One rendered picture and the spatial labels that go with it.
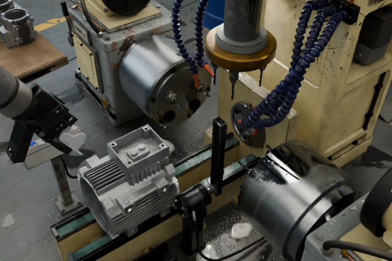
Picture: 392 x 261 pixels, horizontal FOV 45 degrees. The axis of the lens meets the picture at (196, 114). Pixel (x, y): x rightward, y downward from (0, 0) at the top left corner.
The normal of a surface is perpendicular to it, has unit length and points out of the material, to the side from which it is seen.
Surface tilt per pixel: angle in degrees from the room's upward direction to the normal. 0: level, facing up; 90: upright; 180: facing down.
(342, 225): 0
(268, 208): 62
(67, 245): 90
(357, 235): 0
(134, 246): 90
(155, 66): 32
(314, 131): 90
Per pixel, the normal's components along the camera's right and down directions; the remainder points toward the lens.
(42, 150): 0.51, 0.10
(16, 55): 0.00, -0.75
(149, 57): -0.37, -0.48
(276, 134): -0.81, 0.39
